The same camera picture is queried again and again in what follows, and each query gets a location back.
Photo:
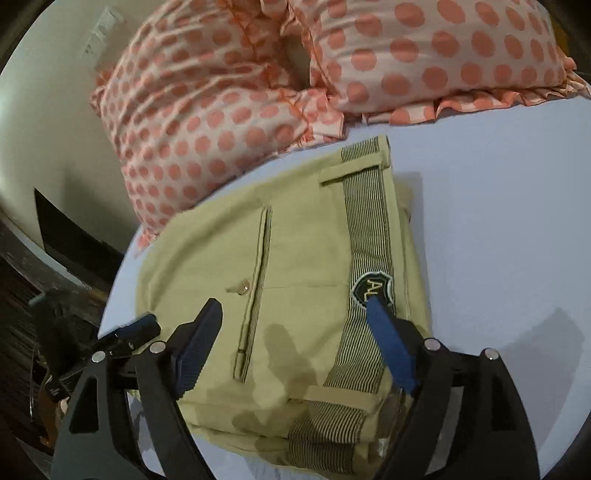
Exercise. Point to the white bed sheet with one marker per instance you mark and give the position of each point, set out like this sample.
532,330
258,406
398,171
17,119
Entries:
489,207

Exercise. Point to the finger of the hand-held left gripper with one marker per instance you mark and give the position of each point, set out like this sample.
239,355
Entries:
117,347
138,326

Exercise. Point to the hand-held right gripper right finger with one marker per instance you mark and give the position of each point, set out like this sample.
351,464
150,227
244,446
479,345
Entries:
392,350

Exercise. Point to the white wall switch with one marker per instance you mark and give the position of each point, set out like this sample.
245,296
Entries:
100,32

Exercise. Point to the khaki pants with striped waistband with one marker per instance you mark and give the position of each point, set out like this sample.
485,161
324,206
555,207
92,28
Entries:
304,258

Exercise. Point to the black cabinet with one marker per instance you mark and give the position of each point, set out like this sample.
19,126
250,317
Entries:
62,230

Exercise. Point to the pink polka dot pillow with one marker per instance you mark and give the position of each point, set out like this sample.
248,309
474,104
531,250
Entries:
429,55
194,120

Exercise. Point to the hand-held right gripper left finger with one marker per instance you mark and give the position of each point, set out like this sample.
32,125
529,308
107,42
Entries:
190,364

